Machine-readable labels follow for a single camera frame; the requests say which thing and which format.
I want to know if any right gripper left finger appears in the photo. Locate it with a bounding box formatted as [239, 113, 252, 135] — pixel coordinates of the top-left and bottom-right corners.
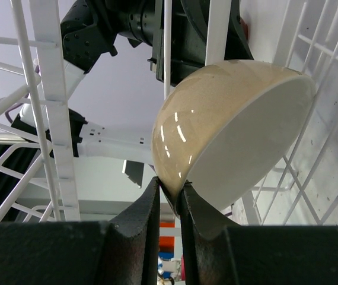
[0, 178, 160, 284]

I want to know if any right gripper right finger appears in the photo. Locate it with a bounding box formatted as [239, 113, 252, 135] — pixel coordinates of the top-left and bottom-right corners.
[177, 183, 338, 284]

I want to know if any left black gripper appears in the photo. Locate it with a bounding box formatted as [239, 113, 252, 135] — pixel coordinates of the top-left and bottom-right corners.
[118, 0, 254, 87]

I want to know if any beige bowl with drawing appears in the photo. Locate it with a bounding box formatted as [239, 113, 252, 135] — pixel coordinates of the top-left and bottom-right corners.
[151, 60, 317, 213]

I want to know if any white wire dish rack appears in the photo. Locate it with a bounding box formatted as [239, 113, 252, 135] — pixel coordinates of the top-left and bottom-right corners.
[0, 1, 338, 221]

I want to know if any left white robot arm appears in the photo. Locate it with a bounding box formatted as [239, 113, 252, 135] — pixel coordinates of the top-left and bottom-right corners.
[12, 1, 210, 164]

